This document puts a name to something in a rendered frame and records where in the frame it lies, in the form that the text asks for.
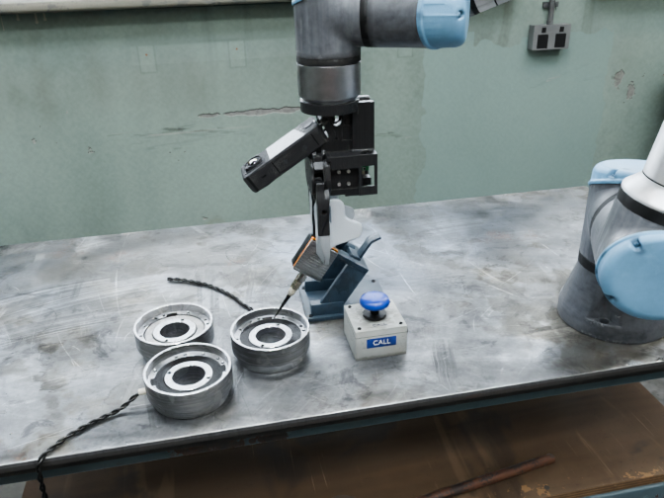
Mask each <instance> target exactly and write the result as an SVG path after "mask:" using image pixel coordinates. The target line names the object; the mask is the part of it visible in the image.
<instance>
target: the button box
mask: <svg viewBox="0 0 664 498"><path fill-rule="evenodd" d="M344 333H345V335H346V338H347V340H348V342H349V345H350V347H351V350H352V352H353V355H354V357H355V360H356V361H361V360H368V359H375V358H382V357H389V356H396V355H403V354H406V349H407V333H408V328H407V324H406V323H405V321H404V319H403V317H402V316H401V314H400V312H399V310H398V309H397V307H396V305H395V303H394V302H393V300H392V299H390V303H389V307H388V308H386V309H384V310H380V311H379V314H377V315H372V314H371V311H370V310H366V309H364V308H362V307H361V305H360V304H359V303H357V304H349V305H344Z"/></svg>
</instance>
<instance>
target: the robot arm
mask: <svg viewBox="0 0 664 498"><path fill-rule="evenodd" d="M507 1H510V0H292V1H291V4H292V5H293V15H294V33H295V51H296V71H297V90H298V96H299V97H300V111H301V112H302V113H304V114H307V115H311V116H318V119H317V120H316V119H315V118H314V117H310V118H309V119H307V120H306V121H305V122H303V123H302V124H300V125H299V126H297V127H296V128H294V129H293V130H292V131H290V132H289V133H287V134H286V135H285V136H283V137H282V138H280V139H279V140H278V141H276V142H275V143H274V144H272V145H271V146H269V147H268V148H267V149H265V150H264V151H262V152H261V153H260V154H258V155H256V156H254V157H252V158H251V159H249V160H248V161H247V162H246V163H245V164H244V165H243V166H242V167H241V174H242V178H243V181H244V182H245V183H246V185H247V186H248V187H249V188H250V190H251V191H252V192H254V193H258V192H259V191H260V190H262V189H264V188H265V187H267V186H269V185H270V184H271V183H272V182H274V181H275V180H276V179H277V178H279V177H280V176H281V175H283V174H284V173H286V172H287V171H288V170H289V169H290V168H292V167H293V166H294V165H296V164H297V163H299V162H300V161H301V160H303V159H304V165H305V177H306V183H307V186H308V197H309V210H310V219H311V229H312V234H313V235H315V237H316V253H317V255H318V256H319V258H320V259H321V261H322V262H323V264H324V265H329V260H330V249H331V248H332V247H334V246H337V245H340V244H343V243H346V242H348V241H351V240H354V239H357V238H359V237H360V236H361V235H362V233H363V227H362V225H361V224H360V223H359V222H357V221H355V220H353V219H354V217H355V211H354V209H353V208H352V207H348V206H345V205H344V204H343V202H342V201H341V200H339V195H345V197H349V196H365V195H376V194H377V153H376V152H375V150H374V100H371V98H370V96H369V95H362V96H359V95H360V94H361V46H365V47H412V48H428V49H433V50H436V49H440V48H445V47H459V46H461V45H462V44H463V43H464V42H465V40H466V36H467V30H468V22H469V18H470V17H472V16H475V15H477V14H479V13H481V12H483V11H486V10H488V9H490V8H493V7H495V6H498V5H500V4H502V3H505V2H507ZM335 116H338V118H337V119H336V120H335ZM319 121H321V124H319V123H318V122H319ZM322 126H324V127H325V129H322V128H321V127H322ZM373 165H374V185H372V186H367V185H371V184H372V178H371V177H370V175H369V166H373ZM588 185H589V193H588V199H587V204H586V210H585V216H584V222H583V229H582V235H581V241H580V247H579V254H578V260H577V263H576V264H575V266H574V268H573V270H572V272H571V274H570V275H569V277H568V279H567V281H566V283H565V285H564V286H563V287H562V289H561V291H560V293H559V297H558V304H557V311H558V314H559V315H560V317H561V318H562V320H563V321H564V322H565V323H567V324H568V325H569V326H570V327H572V328H573V329H575V330H577V331H578V332H580V333H582V334H585V335H587V336H589V337H592V338H595V339H598V340H602V341H606V342H611V343H617V344H629V345H634V344H645V343H650V342H654V341H656V340H659V339H661V338H662V337H664V121H663V124H662V126H661V127H660V130H659V132H658V134H657V137H656V139H655V141H654V144H653V146H652V149H651V151H650V153H649V156H648V158H647V160H634V159H615V160H607V161H603V162H600V163H598V164H597V165H596V166H595V167H594V169H593V172H592V176H591V180H590V181H589V182H588Z"/></svg>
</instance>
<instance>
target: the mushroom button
mask: <svg viewBox="0 0 664 498"><path fill-rule="evenodd" d="M389 303H390V300H389V297H388V295H387V294H385V293H384V292H381V291H368V292H366V293H364V294H363V295H362V296H361V298H360V305H361V307H362V308H364V309H366V310H370V311H371V314H372V315H377V314H379V311H380V310H384V309H386V308H388V307H389Z"/></svg>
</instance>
